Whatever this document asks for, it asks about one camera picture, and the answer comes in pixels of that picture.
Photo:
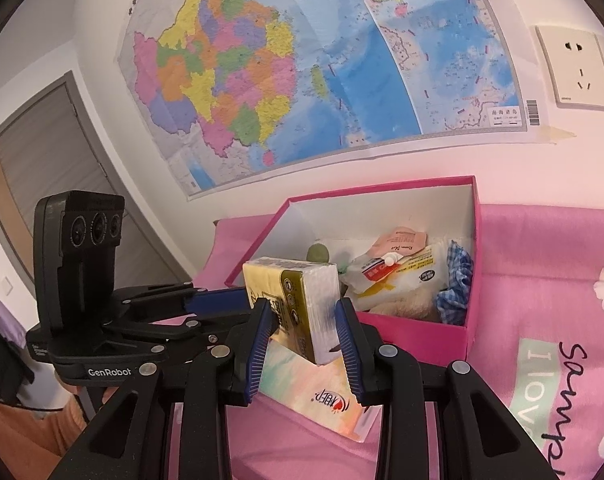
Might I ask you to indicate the beige plush bunny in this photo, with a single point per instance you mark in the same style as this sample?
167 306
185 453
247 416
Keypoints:
407 305

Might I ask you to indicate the pink cardboard box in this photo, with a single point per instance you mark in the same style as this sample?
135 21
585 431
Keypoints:
417 332

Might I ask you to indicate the white yellow wipes pack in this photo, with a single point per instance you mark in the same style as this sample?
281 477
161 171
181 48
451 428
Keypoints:
417 272

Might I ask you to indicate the pastel tissue pack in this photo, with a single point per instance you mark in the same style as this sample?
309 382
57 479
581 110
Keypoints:
312 390

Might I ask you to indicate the pink printed bedsheet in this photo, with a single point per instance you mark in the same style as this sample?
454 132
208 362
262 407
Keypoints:
532 260

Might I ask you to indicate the colourful wall map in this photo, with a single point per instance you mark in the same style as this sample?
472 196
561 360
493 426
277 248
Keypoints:
332 60

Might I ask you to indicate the green plush toy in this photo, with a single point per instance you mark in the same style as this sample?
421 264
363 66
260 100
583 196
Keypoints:
318 252

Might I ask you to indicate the white wall switch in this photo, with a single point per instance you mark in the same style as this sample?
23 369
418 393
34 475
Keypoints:
7 288

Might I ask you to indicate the purple cloth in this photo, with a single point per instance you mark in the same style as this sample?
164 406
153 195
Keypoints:
1 305

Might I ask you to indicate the dark garment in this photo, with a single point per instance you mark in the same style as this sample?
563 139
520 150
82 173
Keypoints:
1 365

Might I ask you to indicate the pink spout pouch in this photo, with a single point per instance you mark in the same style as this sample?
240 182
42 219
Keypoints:
397 240

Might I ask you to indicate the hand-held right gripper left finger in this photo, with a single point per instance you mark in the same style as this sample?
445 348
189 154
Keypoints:
259 355

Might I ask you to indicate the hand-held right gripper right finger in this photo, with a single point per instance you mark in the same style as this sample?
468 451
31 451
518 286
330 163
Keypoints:
349 355

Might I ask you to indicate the yellow tissue pack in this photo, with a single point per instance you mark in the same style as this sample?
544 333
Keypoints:
292 305

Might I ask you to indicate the blue gingham scrunchie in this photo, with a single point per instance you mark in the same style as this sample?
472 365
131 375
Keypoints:
457 285

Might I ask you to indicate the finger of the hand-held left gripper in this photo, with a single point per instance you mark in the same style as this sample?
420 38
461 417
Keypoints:
216 300
171 332

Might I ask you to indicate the person's orange pants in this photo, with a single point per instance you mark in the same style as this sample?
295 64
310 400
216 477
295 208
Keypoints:
21 425

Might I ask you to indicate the grey door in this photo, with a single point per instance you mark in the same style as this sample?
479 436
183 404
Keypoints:
41 160

